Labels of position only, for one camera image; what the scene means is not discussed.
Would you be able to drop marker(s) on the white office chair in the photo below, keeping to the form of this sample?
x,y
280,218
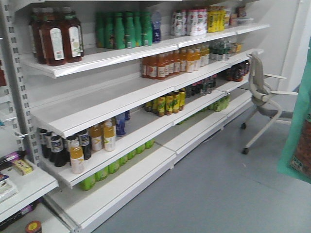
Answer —
x,y
268,101

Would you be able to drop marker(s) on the teal goji berry pouch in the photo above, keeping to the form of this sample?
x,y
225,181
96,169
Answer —
x,y
295,158

